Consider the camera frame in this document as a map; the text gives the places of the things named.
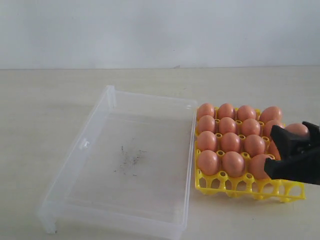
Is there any yellow plastic egg tray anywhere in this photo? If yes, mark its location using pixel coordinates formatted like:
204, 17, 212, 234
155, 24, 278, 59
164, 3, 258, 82
194, 107, 306, 203

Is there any brown egg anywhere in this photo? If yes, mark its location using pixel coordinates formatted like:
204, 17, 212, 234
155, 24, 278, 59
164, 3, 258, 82
220, 132, 242, 153
236, 105, 257, 122
197, 131, 218, 152
197, 115, 216, 134
248, 154, 270, 180
222, 151, 245, 178
262, 119, 285, 139
196, 102, 215, 120
259, 106, 283, 124
241, 118, 261, 137
244, 134, 266, 158
218, 116, 238, 135
197, 150, 220, 176
284, 123, 310, 137
268, 141, 281, 161
217, 103, 236, 120

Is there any clear plastic storage box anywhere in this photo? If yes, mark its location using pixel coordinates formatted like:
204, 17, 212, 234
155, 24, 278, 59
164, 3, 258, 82
38, 85, 198, 240

